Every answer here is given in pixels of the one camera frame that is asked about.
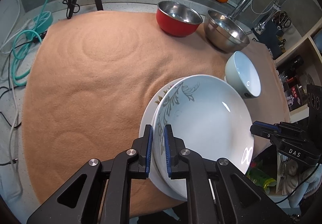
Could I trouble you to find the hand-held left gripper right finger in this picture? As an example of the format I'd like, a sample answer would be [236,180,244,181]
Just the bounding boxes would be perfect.
[163,124,293,224]

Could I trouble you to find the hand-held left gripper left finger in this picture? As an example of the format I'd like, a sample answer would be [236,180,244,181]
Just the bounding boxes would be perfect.
[26,124,154,224]

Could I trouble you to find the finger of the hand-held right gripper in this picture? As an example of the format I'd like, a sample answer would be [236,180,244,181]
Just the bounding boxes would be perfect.
[279,121,307,148]
[250,121,280,143]

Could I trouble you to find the white plate pink flower print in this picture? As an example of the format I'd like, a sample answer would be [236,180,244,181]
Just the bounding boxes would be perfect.
[139,83,188,202]

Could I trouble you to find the white plate green leaf print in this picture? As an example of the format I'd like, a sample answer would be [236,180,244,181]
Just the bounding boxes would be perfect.
[151,75,254,200]

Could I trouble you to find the pale blue ceramic bowl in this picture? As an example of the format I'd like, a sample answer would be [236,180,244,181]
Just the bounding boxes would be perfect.
[225,51,261,99]

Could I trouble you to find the stainless steel bowl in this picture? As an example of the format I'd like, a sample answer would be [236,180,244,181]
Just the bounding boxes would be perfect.
[203,10,250,53]

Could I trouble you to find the red steel-lined bowl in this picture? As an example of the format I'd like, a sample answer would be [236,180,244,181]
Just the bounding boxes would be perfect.
[156,1,203,37]

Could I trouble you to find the beige shelf unit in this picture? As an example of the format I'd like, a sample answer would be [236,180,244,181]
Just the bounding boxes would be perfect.
[273,35,322,119]

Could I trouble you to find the orange cloth mat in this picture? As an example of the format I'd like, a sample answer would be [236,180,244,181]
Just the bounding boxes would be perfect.
[21,10,292,214]

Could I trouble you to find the dark blue utensil holder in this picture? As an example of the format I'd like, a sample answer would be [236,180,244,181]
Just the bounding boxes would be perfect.
[254,22,287,53]

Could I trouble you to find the black scissors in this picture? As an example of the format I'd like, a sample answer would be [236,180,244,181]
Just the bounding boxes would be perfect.
[272,11,292,29]

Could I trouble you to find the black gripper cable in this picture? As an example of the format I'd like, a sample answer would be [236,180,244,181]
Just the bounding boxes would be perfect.
[274,161,322,204]

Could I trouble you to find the white cable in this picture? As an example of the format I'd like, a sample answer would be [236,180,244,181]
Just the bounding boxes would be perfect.
[0,0,36,164]

